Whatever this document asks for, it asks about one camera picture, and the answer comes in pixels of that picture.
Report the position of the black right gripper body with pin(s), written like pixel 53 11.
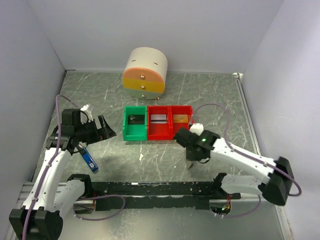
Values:
pixel 191 156

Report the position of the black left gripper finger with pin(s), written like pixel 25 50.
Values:
pixel 110 133
pixel 101 134

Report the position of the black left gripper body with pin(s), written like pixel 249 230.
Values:
pixel 87 131

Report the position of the green plastic bin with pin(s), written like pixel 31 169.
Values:
pixel 134 126

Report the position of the blue card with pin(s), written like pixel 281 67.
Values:
pixel 87 158

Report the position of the red double plastic bin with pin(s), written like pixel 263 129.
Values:
pixel 165 132

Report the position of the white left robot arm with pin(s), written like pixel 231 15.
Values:
pixel 42 214

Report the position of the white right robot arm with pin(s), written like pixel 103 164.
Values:
pixel 266 177

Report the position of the black card in green bin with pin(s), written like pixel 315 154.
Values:
pixel 136 119

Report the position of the orange gold card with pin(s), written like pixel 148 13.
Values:
pixel 180 118

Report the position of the white card with black stripe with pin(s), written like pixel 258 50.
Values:
pixel 158 118

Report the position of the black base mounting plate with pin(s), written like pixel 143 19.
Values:
pixel 162 195

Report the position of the round three-drawer cabinet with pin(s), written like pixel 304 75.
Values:
pixel 145 73

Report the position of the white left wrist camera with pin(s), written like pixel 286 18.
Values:
pixel 88 108

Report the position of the aluminium rail frame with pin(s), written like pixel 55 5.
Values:
pixel 218 99

